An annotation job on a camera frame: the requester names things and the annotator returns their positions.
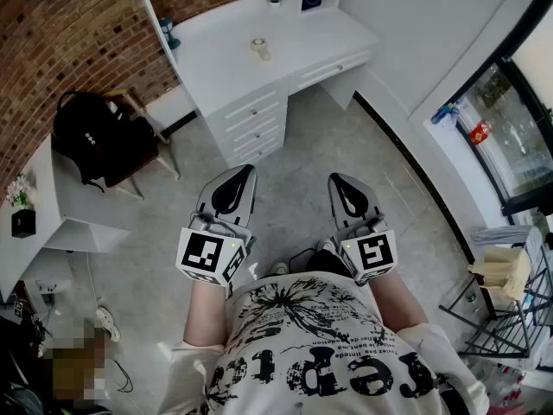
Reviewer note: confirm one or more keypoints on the red ornament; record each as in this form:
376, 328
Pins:
481, 132

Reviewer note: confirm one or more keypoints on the black backpack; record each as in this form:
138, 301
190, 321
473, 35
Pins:
93, 136

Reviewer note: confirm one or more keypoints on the person's left forearm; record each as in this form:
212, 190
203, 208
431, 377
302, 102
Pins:
205, 314

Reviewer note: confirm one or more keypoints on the dark framed window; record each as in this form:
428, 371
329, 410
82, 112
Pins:
514, 136

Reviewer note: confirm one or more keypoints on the white printed t-shirt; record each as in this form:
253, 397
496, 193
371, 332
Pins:
319, 361

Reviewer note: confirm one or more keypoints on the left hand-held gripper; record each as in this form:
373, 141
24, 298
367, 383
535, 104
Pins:
203, 253

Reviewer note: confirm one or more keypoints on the wooden chair dark red seat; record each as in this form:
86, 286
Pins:
151, 154

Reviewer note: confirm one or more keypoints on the white side table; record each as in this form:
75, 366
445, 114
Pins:
73, 206

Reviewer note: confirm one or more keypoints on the person's left white shoe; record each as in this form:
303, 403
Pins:
281, 268

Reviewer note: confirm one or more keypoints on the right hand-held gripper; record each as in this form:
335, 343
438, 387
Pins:
373, 253

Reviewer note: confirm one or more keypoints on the person's black trousers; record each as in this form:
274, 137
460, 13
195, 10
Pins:
324, 264

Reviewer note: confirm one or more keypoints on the person's right white shoe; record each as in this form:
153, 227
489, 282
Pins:
326, 245

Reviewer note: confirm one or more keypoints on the flowers in black pot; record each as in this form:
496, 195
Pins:
20, 210

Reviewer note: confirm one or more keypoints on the white desk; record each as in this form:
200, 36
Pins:
224, 37

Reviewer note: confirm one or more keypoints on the person's right forearm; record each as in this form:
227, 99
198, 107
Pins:
397, 305

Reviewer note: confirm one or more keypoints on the beige cloth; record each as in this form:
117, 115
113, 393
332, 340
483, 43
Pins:
505, 270

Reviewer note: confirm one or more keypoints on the blue hourglass ornament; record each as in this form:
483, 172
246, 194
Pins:
169, 33

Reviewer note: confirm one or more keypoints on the person's white shoe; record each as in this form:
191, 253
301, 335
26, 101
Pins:
326, 245
281, 268

